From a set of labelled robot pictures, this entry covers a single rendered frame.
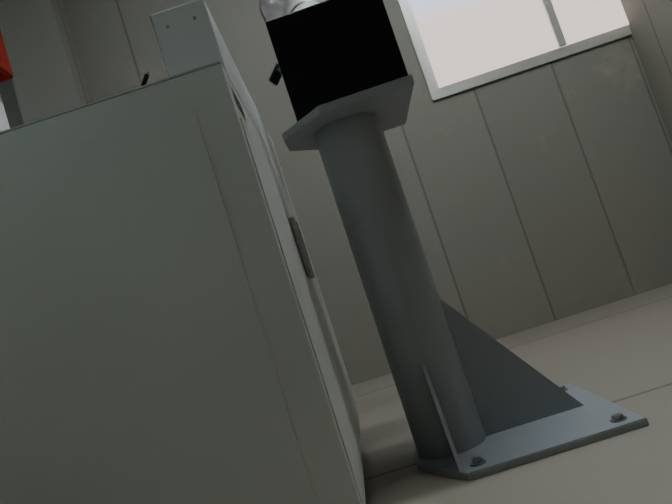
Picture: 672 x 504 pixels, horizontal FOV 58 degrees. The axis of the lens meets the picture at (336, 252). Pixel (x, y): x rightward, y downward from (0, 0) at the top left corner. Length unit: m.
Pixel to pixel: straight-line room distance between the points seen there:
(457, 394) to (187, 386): 0.66
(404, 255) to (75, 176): 0.71
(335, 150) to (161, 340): 0.65
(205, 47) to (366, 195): 0.50
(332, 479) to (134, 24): 2.93
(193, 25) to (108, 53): 2.44
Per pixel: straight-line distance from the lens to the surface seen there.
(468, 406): 1.42
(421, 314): 1.36
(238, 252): 0.93
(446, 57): 3.24
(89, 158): 1.02
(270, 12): 1.81
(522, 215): 3.12
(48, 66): 3.44
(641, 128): 3.39
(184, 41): 1.10
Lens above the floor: 0.40
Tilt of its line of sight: 5 degrees up
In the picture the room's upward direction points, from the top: 18 degrees counter-clockwise
